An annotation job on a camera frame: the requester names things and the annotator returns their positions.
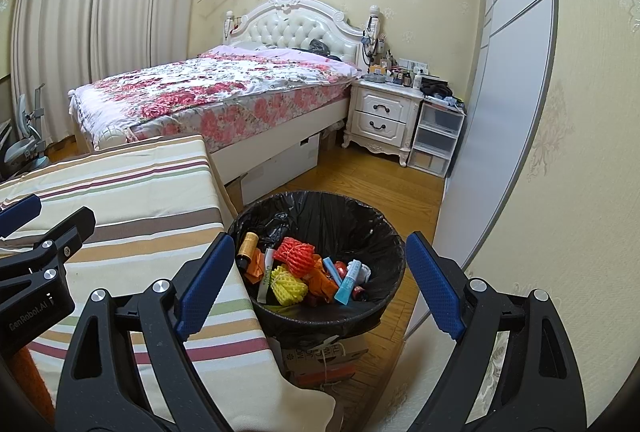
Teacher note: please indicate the white under-bed storage box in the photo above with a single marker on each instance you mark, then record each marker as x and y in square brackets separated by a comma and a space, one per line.
[285, 167]

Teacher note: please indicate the group of small bottles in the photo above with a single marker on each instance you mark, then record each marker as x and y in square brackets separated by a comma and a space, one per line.
[395, 72]

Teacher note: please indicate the striped table cloth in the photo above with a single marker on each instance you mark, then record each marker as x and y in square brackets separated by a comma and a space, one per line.
[150, 192]

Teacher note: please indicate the yellow foam fruit net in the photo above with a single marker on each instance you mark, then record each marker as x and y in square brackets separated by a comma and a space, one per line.
[287, 287]

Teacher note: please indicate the printed cardboard box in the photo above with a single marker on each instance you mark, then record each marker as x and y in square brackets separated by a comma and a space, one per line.
[345, 352]

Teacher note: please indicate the clear plastic drawer unit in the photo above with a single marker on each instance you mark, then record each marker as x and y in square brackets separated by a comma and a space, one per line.
[435, 137]

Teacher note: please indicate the white foam fruit net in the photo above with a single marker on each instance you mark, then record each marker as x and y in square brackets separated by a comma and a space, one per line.
[365, 272]

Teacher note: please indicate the black cloth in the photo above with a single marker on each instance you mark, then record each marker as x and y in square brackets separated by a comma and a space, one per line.
[435, 88]

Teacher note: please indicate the teal toothpaste tube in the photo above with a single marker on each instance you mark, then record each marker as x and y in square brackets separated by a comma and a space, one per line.
[347, 284]

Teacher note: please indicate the light blue tube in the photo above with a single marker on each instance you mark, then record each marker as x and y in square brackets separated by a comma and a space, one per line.
[331, 269]

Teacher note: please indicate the dark cloth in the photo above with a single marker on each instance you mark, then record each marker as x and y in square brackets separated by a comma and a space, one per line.
[319, 46]

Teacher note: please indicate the white wall socket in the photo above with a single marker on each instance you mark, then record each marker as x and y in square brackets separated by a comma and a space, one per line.
[414, 63]

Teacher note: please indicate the white two-drawer nightstand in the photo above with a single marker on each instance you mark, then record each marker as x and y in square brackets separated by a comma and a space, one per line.
[380, 117]

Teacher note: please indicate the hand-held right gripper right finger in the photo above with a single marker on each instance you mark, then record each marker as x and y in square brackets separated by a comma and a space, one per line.
[435, 287]

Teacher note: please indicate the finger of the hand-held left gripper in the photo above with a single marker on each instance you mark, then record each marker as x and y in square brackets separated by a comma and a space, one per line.
[70, 229]
[20, 214]

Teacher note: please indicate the orange foam fruit net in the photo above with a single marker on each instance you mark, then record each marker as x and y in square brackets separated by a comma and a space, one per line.
[295, 257]

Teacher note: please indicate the grey desk chair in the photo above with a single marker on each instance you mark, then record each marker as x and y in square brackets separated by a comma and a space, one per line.
[25, 142]

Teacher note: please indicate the white sliding wardrobe door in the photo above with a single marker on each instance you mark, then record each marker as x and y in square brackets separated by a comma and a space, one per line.
[500, 112]

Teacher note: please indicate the pink floral blanket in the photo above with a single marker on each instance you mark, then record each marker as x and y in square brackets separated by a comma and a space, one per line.
[200, 87]

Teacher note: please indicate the white toothpaste tube green print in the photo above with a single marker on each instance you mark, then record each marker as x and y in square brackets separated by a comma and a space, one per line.
[266, 277]

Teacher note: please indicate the white bed frame tufted headboard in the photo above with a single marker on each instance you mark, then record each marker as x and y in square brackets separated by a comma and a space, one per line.
[295, 27]

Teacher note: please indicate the trash bin with black bag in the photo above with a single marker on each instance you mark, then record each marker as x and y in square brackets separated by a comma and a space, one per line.
[325, 217]

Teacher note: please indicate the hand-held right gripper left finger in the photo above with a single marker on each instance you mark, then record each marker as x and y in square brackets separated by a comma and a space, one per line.
[202, 292]

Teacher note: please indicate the orange plastic wrapper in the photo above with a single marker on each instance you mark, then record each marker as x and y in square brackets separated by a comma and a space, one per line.
[255, 267]
[320, 284]

